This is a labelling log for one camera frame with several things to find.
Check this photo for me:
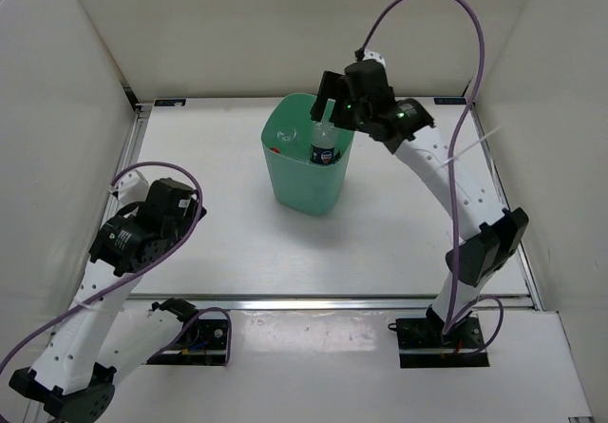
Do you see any blue label clear bottle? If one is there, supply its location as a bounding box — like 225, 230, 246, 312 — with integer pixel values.
310, 122, 338, 165

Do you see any red label clear bottle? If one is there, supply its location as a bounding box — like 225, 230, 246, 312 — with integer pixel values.
270, 125, 299, 156

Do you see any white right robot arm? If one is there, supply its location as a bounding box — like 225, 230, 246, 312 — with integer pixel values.
311, 59, 529, 347

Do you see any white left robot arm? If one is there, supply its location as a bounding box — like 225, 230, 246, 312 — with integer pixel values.
9, 163, 206, 422

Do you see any green plastic bin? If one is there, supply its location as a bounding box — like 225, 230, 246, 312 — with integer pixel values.
260, 93, 353, 216

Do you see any aluminium table rail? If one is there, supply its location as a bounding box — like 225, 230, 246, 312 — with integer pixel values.
125, 294, 538, 311

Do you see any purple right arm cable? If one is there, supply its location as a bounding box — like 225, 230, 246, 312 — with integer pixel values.
359, 0, 504, 353

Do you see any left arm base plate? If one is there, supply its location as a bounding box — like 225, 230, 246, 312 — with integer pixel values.
146, 318, 230, 367

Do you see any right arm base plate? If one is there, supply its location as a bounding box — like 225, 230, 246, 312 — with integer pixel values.
388, 317, 490, 369

